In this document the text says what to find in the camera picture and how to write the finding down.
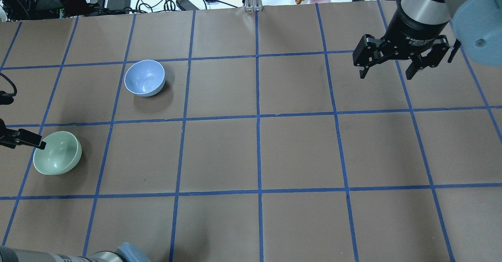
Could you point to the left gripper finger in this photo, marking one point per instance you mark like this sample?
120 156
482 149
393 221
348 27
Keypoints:
12 138

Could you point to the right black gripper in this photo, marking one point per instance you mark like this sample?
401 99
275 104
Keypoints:
411 32

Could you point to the green bowl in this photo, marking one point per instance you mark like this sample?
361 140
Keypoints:
61 154

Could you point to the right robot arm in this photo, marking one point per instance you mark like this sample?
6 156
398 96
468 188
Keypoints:
476 25

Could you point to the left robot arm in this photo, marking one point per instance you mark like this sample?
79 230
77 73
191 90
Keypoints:
126 252

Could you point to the blue bowl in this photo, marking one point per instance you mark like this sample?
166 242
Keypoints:
145 78

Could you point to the black power adapter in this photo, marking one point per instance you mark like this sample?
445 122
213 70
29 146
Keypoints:
186 5

